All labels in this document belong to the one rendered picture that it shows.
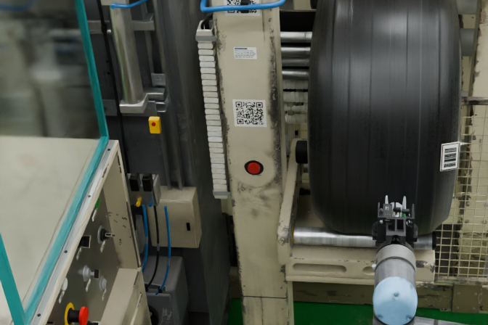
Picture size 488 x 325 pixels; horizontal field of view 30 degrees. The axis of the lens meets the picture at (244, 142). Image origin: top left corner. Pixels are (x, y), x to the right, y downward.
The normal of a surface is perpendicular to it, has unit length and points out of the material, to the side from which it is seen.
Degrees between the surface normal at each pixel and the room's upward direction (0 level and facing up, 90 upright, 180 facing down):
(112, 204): 90
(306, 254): 0
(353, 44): 31
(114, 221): 90
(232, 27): 90
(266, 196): 90
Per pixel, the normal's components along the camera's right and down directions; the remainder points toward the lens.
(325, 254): -0.07, -0.80
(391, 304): -0.14, 0.50
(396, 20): -0.11, -0.56
